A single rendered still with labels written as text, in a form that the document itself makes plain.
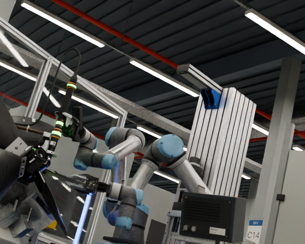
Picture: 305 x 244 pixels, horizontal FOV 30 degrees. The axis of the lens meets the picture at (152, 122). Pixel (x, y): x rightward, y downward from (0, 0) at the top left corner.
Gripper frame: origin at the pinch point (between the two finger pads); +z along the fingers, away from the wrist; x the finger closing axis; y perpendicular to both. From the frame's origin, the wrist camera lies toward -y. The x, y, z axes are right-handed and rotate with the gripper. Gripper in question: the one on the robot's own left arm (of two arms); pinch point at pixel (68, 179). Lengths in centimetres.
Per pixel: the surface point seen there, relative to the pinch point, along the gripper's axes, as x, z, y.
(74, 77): -48.0, 10.5, 0.8
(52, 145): -13.1, 11.0, 4.5
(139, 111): -237, -1, -861
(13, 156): -1.1, 20.8, 31.9
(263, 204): -91, -234, -648
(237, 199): -7, -74, 29
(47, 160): -4.9, 10.3, 11.1
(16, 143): -8.7, 24.9, 15.7
